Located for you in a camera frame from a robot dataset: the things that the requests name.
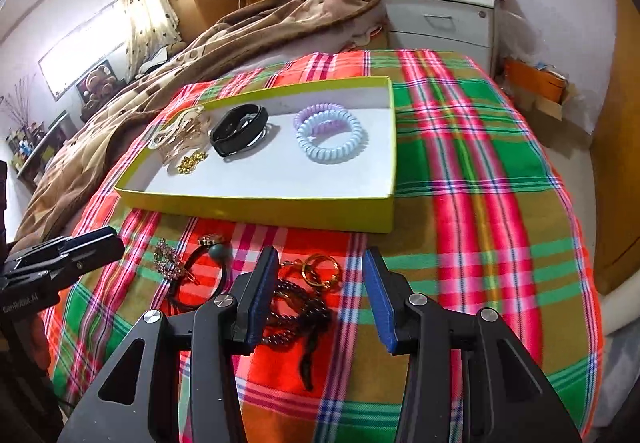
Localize plaid cloth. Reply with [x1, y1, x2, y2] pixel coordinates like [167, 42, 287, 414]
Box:
[42, 49, 603, 443]

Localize black wristband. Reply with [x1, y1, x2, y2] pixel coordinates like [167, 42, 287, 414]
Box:
[209, 104, 271, 158]

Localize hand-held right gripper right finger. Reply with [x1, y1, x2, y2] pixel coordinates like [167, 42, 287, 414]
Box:
[362, 247, 583, 443]

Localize orange cardboard box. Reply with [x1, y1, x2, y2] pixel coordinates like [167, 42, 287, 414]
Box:
[502, 58, 571, 118]

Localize light blue spiral hair tie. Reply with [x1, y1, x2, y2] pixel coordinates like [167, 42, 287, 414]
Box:
[295, 115, 363, 164]

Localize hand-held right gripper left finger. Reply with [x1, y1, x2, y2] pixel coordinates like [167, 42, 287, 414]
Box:
[57, 245, 280, 443]

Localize shelf with bottles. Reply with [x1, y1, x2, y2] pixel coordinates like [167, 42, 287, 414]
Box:
[5, 110, 76, 178]

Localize white hair claw clip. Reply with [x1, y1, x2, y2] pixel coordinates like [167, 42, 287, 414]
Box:
[149, 105, 213, 166]

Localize dark bead necklace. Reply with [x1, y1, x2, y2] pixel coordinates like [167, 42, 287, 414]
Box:
[252, 260, 333, 391]

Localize grey nightstand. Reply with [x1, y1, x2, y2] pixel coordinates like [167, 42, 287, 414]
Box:
[378, 0, 501, 76]

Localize rhinestone flower hair clip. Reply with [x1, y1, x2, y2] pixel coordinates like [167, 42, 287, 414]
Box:
[152, 238, 201, 285]

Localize window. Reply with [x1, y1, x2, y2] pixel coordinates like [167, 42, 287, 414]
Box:
[37, 0, 131, 101]

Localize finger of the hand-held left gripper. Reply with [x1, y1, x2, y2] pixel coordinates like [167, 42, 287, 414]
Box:
[0, 227, 126, 294]

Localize gold key rings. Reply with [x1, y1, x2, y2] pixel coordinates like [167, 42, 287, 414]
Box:
[300, 253, 346, 294]

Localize dotted curtain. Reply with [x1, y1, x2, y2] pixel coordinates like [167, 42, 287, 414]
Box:
[114, 0, 181, 78]

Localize brown patterned blanket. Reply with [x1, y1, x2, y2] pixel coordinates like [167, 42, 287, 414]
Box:
[10, 0, 388, 244]

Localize wooden door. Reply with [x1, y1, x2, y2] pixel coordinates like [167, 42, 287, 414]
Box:
[590, 0, 640, 294]

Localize black hair tie gold charm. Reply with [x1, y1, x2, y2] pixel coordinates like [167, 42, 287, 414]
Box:
[167, 234, 236, 311]

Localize yellow-green shallow cardboard box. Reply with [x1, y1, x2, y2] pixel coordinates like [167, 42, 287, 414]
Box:
[114, 77, 398, 234]

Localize purple spiral hair tie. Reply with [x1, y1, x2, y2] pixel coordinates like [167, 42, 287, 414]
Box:
[293, 104, 351, 134]

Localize gold chain bracelet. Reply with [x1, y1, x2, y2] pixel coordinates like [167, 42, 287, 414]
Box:
[176, 152, 207, 175]

